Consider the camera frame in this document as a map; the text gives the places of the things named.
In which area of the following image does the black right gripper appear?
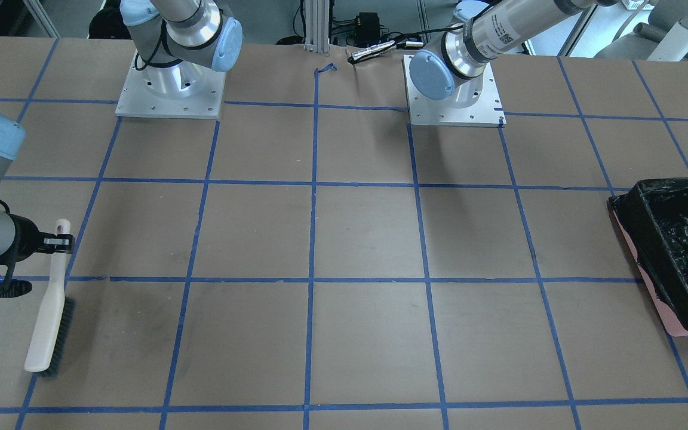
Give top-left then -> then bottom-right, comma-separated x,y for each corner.
2,215 -> 75,263

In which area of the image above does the white hand brush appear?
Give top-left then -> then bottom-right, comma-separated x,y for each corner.
24,219 -> 75,378

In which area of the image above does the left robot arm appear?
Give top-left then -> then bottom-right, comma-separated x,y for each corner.
407,1 -> 598,100

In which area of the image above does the black lined trash bin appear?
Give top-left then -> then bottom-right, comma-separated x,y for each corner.
608,177 -> 688,330

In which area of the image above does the black power adapter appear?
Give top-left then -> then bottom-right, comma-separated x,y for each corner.
353,12 -> 380,47

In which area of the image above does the grey chair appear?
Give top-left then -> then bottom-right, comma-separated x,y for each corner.
594,1 -> 688,60

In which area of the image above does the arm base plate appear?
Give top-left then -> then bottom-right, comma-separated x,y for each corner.
403,55 -> 507,128
115,60 -> 226,119

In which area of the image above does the aluminium frame post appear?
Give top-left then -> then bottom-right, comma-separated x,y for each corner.
300,0 -> 333,56

